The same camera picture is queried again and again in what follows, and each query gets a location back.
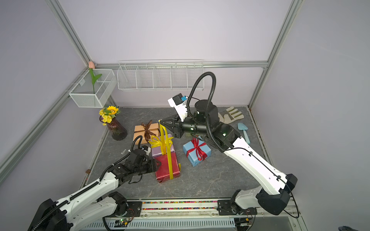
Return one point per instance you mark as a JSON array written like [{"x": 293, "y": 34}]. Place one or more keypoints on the artificial pink tulip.
[{"x": 94, "y": 77}]

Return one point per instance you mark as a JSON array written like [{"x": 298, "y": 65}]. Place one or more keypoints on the small white mesh basket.
[{"x": 82, "y": 93}]

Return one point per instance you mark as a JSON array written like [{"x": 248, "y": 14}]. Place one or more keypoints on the white gardening glove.
[{"x": 230, "y": 115}]

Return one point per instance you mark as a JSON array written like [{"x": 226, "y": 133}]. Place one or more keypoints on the purple gift box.
[{"x": 157, "y": 152}]

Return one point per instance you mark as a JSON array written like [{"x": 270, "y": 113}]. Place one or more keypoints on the yellow ribbon of red box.
[{"x": 169, "y": 158}]

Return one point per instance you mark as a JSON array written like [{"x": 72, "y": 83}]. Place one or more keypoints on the yellow ribbon on purple box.
[{"x": 157, "y": 142}]

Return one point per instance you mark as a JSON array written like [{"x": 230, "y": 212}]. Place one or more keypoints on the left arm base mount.
[{"x": 128, "y": 209}]

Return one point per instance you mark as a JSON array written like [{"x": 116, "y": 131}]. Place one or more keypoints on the red gift box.
[{"x": 163, "y": 173}]

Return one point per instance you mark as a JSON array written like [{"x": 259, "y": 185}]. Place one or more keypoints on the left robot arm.
[{"x": 96, "y": 200}]

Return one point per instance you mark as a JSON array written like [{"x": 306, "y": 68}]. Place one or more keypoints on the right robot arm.
[{"x": 274, "y": 191}]

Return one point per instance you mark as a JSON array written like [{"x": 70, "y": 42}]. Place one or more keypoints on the yellow sunflower bouquet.
[{"x": 108, "y": 114}]

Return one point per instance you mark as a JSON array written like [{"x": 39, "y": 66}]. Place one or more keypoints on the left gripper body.
[{"x": 148, "y": 167}]

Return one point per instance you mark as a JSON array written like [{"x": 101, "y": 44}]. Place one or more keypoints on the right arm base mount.
[{"x": 228, "y": 208}]

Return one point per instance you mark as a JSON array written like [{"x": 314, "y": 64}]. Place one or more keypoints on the dark glass vase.
[{"x": 118, "y": 132}]

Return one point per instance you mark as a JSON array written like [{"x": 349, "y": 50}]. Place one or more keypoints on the long white wire basket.
[{"x": 158, "y": 74}]

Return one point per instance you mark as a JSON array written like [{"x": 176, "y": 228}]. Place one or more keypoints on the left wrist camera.
[{"x": 146, "y": 149}]

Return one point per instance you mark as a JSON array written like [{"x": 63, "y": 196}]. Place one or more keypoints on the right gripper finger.
[
  {"x": 172, "y": 120},
  {"x": 165, "y": 132}
]

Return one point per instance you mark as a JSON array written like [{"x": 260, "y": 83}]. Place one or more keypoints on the blue gift box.
[{"x": 192, "y": 156}]

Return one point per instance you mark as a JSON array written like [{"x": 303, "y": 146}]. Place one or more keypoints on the light blue garden trowel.
[{"x": 242, "y": 127}]

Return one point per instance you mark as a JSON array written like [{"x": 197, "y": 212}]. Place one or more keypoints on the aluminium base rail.
[{"x": 197, "y": 214}]

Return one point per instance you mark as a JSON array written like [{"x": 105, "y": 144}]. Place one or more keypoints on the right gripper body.
[{"x": 191, "y": 126}]

